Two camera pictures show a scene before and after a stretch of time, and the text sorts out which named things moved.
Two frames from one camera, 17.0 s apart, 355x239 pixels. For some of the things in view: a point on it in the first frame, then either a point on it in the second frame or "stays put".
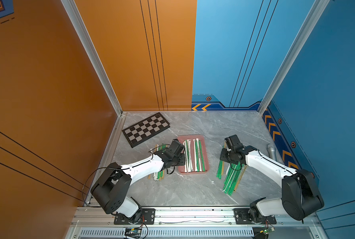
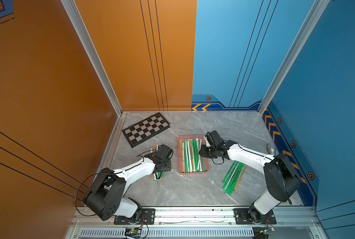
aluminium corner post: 318,10 stays put
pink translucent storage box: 196,155 stays put
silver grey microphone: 272,152 stays put
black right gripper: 223,151 -> 202,152
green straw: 221,170 -> 198,163
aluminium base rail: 195,224 stays put
